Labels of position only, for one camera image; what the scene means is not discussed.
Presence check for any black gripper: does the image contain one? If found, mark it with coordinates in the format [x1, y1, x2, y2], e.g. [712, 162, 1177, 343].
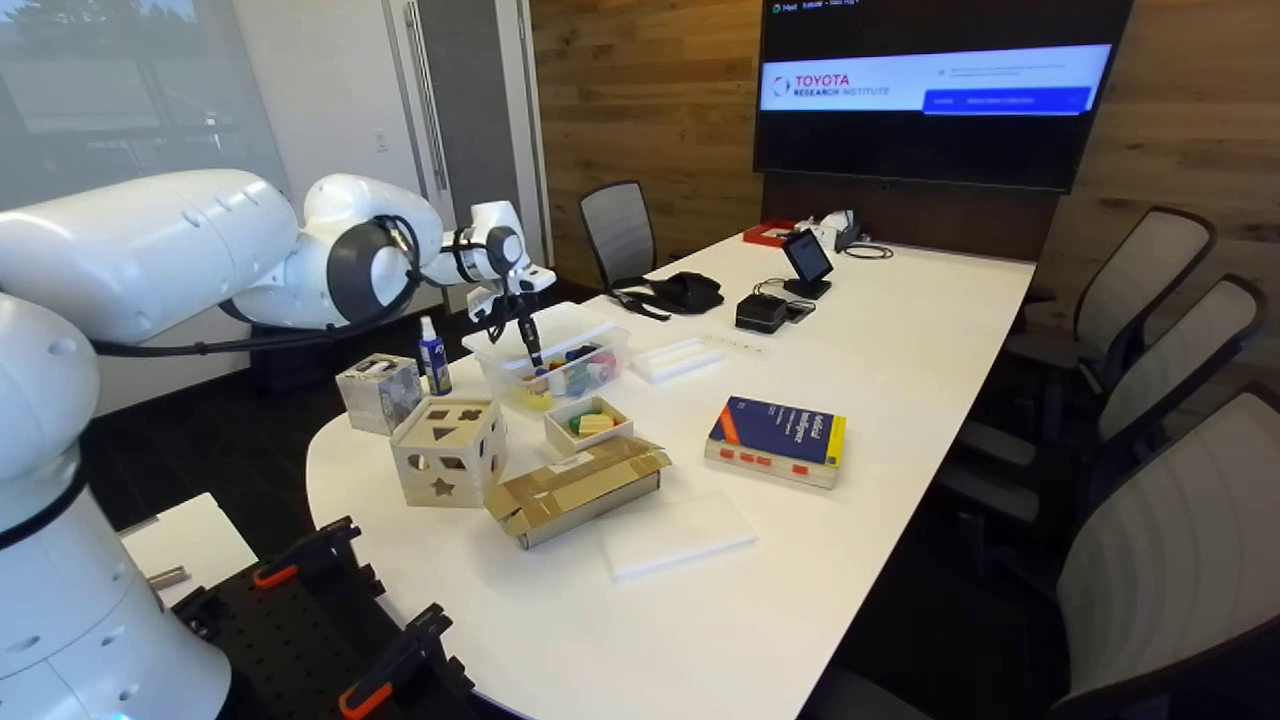
[481, 271, 553, 379]

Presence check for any clear plastic container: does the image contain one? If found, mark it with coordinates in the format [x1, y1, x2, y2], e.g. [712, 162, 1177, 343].
[481, 337, 631, 418]

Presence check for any small white wooden tray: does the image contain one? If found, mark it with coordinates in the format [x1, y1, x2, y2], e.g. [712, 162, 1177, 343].
[539, 393, 638, 455]

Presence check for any wooden shape sorter cube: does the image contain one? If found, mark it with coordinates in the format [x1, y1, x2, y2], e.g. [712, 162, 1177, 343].
[389, 393, 511, 513]

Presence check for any grey office chair back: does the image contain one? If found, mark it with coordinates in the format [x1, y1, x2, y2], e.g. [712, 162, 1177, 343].
[575, 179, 661, 294]

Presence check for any clear acrylic cube box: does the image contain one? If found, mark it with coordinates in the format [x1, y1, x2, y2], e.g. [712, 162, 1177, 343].
[334, 349, 429, 440]

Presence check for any small black box device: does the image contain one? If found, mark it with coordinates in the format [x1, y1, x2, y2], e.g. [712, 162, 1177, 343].
[734, 287, 793, 337]

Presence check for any blue orange book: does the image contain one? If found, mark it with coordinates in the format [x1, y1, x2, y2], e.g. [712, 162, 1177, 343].
[700, 393, 854, 491]

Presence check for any red flat object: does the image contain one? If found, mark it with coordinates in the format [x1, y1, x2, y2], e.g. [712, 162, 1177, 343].
[741, 215, 806, 251]

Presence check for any black orange bar clamp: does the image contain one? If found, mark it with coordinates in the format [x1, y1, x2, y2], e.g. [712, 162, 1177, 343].
[334, 600, 455, 720]
[248, 513, 363, 595]

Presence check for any white conference device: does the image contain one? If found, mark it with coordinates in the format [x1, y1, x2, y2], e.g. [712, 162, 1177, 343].
[806, 203, 898, 263]

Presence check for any black perforated mounting board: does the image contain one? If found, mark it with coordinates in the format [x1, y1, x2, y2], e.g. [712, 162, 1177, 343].
[173, 525, 523, 720]

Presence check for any gray office chair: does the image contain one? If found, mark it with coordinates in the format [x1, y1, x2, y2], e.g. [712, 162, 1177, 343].
[1053, 271, 1268, 497]
[824, 387, 1280, 720]
[1025, 203, 1220, 393]

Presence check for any black pouch with strap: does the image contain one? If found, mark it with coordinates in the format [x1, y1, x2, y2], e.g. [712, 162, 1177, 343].
[611, 269, 727, 323]

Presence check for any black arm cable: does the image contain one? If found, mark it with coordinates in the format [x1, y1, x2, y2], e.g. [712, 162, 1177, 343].
[92, 212, 463, 360]

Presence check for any wall mounted tv screen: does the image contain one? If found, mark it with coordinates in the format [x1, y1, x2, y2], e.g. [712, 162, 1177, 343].
[751, 0, 1138, 195]

